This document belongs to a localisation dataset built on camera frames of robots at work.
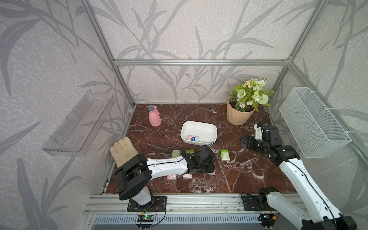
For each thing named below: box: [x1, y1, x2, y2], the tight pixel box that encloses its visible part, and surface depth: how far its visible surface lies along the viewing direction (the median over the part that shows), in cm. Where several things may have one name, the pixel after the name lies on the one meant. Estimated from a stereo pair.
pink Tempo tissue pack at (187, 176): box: [182, 173, 193, 180], surface depth 82 cm
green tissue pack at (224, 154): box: [219, 149, 230, 161], surface depth 91 cm
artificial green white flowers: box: [228, 76, 275, 113], surface depth 89 cm
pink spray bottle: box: [146, 104, 162, 127], surface depth 102 cm
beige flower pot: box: [226, 95, 255, 127], surface depth 98 cm
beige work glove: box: [109, 137, 139, 168], surface depth 96 cm
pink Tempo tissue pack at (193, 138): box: [187, 135, 199, 142], surface depth 98 cm
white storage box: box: [180, 120, 218, 146], surface depth 104 cm
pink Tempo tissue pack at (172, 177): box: [167, 174, 177, 181], surface depth 82 cm
